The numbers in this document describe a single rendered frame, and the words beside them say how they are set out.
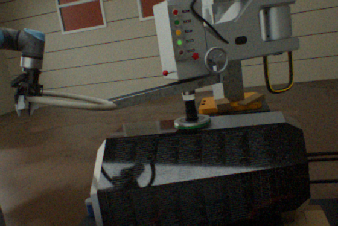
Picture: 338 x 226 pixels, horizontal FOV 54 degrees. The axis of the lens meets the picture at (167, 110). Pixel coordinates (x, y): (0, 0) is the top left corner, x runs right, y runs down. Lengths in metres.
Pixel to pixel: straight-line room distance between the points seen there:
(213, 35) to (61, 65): 7.94
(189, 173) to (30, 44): 0.99
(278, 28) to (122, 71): 6.86
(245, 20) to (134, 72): 6.75
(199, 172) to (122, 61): 7.10
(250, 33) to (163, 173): 0.93
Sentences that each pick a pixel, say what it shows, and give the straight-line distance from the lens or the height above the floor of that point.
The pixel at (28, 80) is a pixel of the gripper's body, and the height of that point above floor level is 1.27.
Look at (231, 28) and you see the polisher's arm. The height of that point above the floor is 1.36.
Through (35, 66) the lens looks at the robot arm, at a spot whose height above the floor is 1.32.
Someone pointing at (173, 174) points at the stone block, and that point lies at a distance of 1.81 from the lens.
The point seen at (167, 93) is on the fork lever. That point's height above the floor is 1.07.
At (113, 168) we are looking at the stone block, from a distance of 1.93.
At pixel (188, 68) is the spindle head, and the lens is 1.79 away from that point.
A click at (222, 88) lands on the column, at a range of 2.71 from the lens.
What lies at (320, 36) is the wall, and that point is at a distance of 7.93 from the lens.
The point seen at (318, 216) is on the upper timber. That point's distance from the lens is 2.26.
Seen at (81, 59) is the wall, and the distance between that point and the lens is 9.24.
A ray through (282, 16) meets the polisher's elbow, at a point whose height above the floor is 1.38.
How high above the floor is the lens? 1.35
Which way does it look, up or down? 12 degrees down
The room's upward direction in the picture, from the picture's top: 9 degrees counter-clockwise
